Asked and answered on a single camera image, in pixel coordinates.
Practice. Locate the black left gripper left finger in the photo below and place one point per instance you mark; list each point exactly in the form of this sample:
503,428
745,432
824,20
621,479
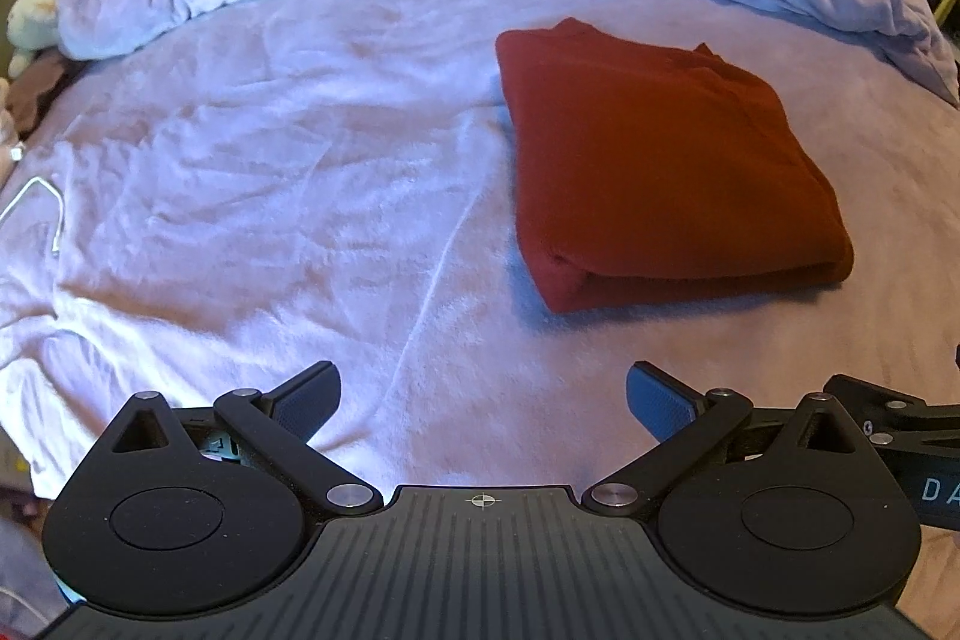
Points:
181,511

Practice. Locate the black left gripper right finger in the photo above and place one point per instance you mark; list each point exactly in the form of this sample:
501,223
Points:
781,512

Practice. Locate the pink bed sheet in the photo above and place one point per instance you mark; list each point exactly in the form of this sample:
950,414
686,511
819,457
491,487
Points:
282,182

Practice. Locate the white plush toy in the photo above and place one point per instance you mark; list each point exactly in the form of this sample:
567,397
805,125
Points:
31,29

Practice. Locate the red knit sweater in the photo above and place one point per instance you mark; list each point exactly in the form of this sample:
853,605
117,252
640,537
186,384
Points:
650,174

